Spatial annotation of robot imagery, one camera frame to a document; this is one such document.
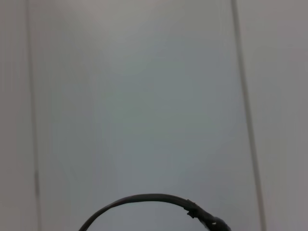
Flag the black teapot with hoop handle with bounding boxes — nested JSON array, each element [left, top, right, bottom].
[[77, 192, 233, 231]]

